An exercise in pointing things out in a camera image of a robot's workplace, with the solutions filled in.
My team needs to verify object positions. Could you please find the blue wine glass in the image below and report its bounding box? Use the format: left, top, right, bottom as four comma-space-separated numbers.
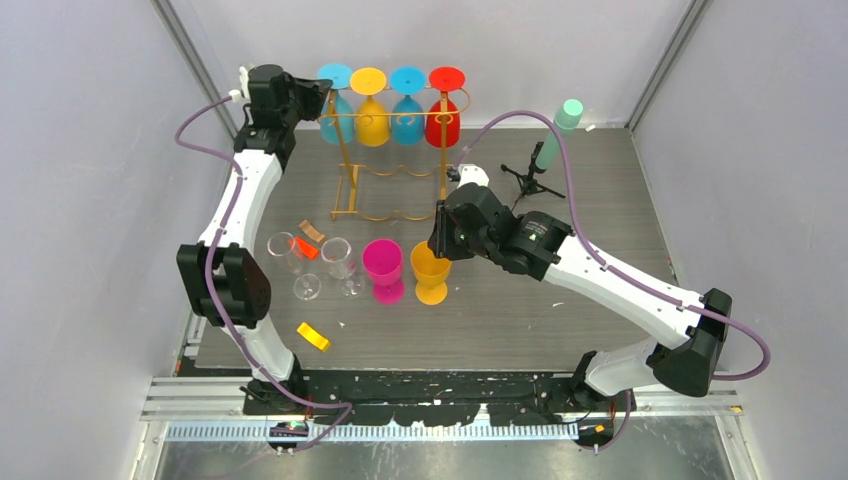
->
389, 66, 426, 146
317, 63, 355, 145

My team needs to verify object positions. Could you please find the yellow wine glass front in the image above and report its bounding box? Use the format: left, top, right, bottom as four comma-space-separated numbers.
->
410, 241, 452, 306

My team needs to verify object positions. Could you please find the yellow wine glass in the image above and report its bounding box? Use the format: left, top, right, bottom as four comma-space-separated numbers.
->
350, 67, 391, 147
410, 241, 452, 306

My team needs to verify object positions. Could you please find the pink wine glass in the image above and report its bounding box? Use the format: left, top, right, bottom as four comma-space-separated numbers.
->
361, 238, 405, 305

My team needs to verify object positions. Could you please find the clear wine glass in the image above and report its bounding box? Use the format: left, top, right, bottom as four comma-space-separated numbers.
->
266, 232, 322, 301
320, 237, 362, 298

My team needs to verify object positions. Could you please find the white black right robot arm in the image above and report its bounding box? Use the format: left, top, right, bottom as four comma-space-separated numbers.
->
428, 183, 732, 411

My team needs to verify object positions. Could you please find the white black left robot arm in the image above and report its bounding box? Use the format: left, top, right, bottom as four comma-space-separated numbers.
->
174, 64, 333, 414

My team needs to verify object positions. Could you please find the yellow wine glass back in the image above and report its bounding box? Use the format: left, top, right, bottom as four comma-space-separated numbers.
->
350, 67, 391, 147

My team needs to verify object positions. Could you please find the red wine glass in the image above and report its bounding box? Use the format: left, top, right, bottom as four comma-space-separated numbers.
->
425, 66, 465, 148

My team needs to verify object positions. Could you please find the small black tripod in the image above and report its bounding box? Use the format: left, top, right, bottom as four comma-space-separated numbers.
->
500, 141, 566, 204

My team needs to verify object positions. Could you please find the tan wooden block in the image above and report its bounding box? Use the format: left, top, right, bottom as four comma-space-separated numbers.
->
298, 220, 326, 244

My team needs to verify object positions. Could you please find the orange red block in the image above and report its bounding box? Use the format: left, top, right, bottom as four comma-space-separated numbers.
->
295, 237, 320, 260

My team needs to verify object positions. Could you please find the yellow block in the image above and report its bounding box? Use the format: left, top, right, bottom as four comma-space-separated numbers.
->
296, 322, 331, 352

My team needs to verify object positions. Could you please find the gold wire glass rack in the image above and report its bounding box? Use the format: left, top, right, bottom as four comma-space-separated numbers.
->
319, 88, 472, 222

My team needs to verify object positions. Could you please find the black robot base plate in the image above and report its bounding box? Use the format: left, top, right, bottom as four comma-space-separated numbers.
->
240, 370, 636, 427

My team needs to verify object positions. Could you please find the aluminium frame rail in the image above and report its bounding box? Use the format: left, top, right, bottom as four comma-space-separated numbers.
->
139, 377, 743, 444

